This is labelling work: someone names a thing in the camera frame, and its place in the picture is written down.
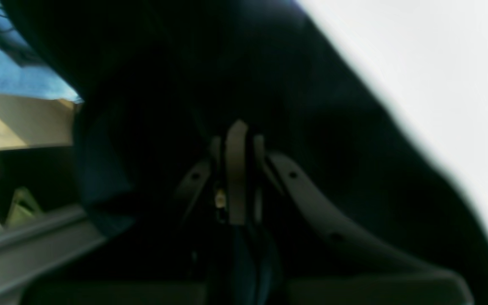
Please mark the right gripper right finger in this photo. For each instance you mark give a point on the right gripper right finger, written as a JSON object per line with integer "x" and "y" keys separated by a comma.
{"x": 401, "y": 279}

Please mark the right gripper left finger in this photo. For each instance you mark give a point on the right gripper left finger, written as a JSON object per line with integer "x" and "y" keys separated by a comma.
{"x": 191, "y": 210}

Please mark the black T-shirt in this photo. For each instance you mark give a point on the black T-shirt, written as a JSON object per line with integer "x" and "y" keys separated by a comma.
{"x": 159, "y": 80}

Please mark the aluminium frame post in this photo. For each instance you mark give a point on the aluminium frame post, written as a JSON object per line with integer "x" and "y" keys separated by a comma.
{"x": 43, "y": 225}

